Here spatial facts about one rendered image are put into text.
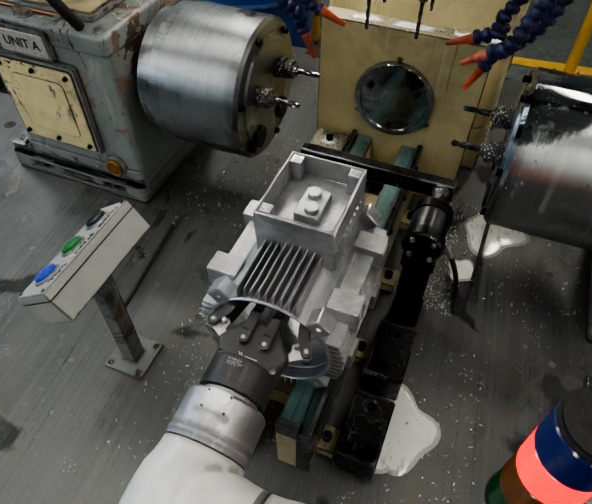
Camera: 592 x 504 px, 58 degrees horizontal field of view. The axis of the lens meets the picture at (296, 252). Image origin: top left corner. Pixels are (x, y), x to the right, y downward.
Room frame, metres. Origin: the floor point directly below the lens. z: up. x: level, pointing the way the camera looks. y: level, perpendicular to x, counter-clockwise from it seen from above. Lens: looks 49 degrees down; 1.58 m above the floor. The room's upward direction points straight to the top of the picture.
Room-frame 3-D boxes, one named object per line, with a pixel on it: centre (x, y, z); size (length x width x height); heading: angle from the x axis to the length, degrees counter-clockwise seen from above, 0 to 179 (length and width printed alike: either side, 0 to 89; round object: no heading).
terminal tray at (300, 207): (0.47, -0.02, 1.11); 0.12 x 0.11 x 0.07; 158
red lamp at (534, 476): (0.15, -0.22, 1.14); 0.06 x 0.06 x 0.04
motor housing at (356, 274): (0.43, -0.01, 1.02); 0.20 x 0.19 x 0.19; 158
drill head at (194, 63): (0.90, 0.18, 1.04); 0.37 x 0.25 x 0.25; 68
